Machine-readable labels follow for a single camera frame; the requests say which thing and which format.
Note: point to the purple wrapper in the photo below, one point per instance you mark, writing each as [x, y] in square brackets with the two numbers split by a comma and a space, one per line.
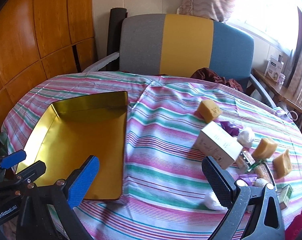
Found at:
[228, 128]
[248, 180]

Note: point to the wooden cabinet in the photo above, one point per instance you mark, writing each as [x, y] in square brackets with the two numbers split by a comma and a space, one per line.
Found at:
[28, 42]

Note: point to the red cloth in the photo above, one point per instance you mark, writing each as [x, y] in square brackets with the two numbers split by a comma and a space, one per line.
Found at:
[297, 225]

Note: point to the white printed box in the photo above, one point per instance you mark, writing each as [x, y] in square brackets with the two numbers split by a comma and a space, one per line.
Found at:
[273, 67]

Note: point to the maroon tin box gold inside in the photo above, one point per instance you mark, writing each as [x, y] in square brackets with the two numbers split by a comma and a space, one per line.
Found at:
[78, 130]

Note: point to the yellow block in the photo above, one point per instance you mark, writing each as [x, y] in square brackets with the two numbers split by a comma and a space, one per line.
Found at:
[208, 111]
[264, 148]
[282, 165]

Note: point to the striped tablecloth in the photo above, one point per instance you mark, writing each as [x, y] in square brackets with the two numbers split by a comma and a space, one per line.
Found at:
[166, 130]

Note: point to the cracker packet green edges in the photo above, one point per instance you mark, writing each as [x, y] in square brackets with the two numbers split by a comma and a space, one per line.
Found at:
[243, 161]
[262, 172]

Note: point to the white carton box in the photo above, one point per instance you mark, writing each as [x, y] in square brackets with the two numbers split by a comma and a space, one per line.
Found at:
[216, 142]

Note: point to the white mug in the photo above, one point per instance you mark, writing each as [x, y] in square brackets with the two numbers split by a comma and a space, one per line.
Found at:
[288, 114]

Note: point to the wooden side table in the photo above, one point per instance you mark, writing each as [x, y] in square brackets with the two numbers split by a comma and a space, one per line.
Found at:
[273, 90]

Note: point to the beige side curtain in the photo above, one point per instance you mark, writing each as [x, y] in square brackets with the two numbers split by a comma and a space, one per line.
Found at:
[301, 75]

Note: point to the small jar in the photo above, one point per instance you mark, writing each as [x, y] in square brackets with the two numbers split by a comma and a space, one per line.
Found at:
[282, 79]

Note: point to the white ball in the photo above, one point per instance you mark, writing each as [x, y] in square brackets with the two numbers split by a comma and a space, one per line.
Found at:
[246, 137]
[211, 201]
[261, 182]

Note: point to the grey yellow blue chair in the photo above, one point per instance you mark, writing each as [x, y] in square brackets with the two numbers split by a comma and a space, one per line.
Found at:
[188, 42]

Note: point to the bright window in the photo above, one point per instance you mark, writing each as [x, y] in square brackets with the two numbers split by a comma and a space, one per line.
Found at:
[266, 10]

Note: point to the small green box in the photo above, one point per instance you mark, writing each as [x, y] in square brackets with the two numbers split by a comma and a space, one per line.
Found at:
[286, 195]

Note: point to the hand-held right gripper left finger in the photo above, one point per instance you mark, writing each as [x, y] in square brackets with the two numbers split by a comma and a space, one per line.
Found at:
[83, 182]

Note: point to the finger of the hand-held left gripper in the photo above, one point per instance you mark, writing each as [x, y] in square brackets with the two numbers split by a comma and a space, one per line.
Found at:
[12, 160]
[33, 170]

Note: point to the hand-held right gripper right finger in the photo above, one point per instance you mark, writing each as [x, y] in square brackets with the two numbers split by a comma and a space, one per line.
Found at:
[218, 180]

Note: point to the maroon cloth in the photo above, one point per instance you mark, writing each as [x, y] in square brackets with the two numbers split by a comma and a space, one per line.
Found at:
[206, 75]

